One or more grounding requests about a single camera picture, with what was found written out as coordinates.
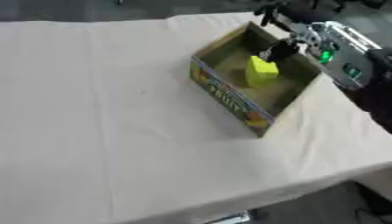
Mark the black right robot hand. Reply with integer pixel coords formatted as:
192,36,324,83
252,0,347,63

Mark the yellow block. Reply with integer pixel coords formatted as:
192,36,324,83
243,55,281,89

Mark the printed cardboard box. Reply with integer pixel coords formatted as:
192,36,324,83
188,21,325,138

